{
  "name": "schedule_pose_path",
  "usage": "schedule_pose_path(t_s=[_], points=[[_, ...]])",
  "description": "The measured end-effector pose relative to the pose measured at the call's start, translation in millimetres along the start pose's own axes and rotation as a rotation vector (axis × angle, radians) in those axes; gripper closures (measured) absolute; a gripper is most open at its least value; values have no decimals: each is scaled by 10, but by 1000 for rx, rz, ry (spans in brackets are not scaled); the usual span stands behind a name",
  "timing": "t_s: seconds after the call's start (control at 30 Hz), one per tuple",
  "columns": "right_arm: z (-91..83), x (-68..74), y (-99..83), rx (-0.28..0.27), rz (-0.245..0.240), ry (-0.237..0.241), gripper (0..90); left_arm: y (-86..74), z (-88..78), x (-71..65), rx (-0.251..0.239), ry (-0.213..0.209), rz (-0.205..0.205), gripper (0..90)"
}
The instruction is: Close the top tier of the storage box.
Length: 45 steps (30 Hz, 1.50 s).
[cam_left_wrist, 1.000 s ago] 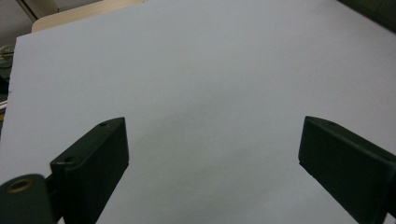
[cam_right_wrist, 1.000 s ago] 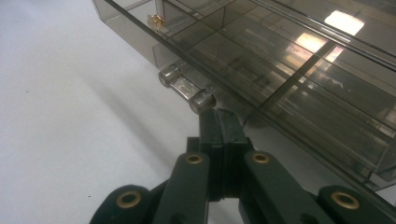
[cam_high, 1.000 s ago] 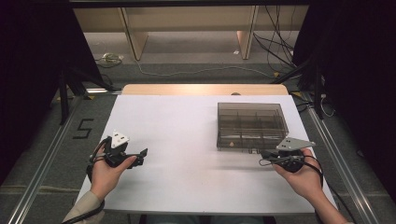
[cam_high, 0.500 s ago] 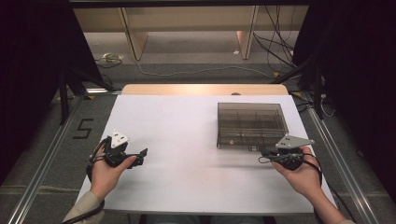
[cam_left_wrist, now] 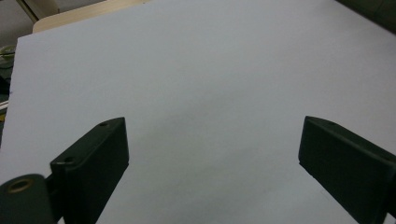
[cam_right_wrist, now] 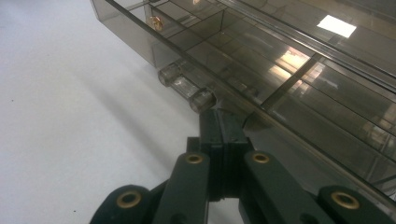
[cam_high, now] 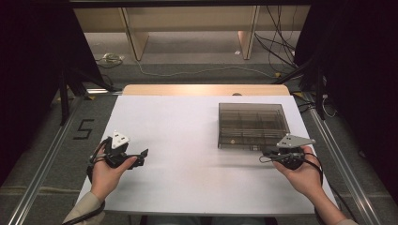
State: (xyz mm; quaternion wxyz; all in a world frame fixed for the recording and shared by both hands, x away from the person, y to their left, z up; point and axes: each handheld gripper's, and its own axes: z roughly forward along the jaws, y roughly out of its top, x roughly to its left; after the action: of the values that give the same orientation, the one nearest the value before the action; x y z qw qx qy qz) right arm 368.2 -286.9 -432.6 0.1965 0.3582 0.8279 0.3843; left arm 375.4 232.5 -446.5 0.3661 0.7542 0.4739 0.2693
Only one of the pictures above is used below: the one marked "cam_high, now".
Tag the pale wooden desk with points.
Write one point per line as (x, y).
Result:
(187, 18)

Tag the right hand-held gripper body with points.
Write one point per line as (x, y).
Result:
(291, 156)

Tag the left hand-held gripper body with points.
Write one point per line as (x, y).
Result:
(117, 154)

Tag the person's left hand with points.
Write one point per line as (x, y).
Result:
(106, 182)

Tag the light wooden table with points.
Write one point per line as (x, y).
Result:
(203, 90)

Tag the white board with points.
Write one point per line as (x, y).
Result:
(187, 125)

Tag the person's right hand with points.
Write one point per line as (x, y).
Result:
(306, 181)

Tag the small white scrap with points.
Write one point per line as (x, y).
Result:
(237, 52)

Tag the black frame bar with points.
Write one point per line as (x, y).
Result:
(187, 3)

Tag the aluminium rail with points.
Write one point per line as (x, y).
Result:
(40, 175)
(344, 175)

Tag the smoky clear drawer box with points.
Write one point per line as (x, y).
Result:
(250, 108)

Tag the black stand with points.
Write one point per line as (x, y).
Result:
(64, 100)
(319, 93)

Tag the black curtain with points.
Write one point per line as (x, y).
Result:
(359, 62)
(31, 62)

